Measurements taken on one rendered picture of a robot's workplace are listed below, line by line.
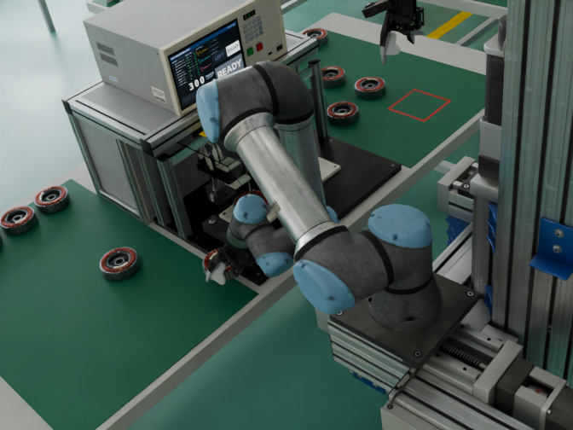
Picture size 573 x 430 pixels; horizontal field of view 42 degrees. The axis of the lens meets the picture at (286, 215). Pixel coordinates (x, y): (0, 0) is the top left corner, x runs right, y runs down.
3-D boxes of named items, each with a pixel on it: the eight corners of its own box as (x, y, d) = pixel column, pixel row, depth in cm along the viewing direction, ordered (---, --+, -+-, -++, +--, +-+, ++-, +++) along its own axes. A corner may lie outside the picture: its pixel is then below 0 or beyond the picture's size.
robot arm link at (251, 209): (247, 227, 171) (229, 197, 174) (239, 248, 180) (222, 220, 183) (276, 215, 174) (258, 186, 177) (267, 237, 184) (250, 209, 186)
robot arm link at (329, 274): (401, 272, 134) (252, 51, 152) (331, 310, 129) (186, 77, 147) (385, 295, 144) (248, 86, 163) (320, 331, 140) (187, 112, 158)
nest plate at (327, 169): (340, 169, 237) (340, 165, 237) (309, 193, 230) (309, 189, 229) (306, 153, 246) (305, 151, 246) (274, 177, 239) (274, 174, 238)
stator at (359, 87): (379, 101, 269) (379, 92, 267) (350, 98, 274) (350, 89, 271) (390, 85, 277) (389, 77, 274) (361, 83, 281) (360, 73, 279)
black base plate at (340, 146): (402, 170, 236) (401, 164, 235) (259, 287, 204) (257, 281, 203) (294, 126, 264) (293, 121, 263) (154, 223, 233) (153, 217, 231)
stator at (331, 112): (329, 109, 270) (328, 100, 267) (361, 108, 267) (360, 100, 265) (324, 126, 261) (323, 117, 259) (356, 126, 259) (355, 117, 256)
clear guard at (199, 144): (307, 147, 208) (304, 128, 204) (245, 191, 196) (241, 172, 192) (228, 113, 227) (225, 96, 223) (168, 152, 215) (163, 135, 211)
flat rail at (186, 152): (316, 72, 238) (315, 64, 236) (168, 170, 207) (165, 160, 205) (314, 72, 239) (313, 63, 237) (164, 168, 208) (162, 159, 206)
